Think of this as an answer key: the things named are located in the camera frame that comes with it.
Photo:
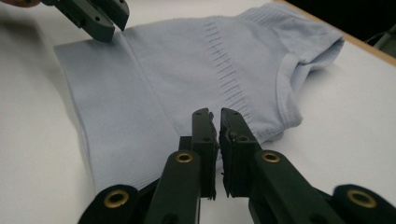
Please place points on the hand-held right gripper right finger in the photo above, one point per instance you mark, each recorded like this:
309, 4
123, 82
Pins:
236, 146

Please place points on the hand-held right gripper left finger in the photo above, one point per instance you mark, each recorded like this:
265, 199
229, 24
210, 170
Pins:
205, 140

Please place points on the light blue tank top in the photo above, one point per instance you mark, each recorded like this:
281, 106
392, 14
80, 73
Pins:
162, 81

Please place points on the wooden table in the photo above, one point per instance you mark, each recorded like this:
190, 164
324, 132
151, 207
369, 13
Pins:
367, 46

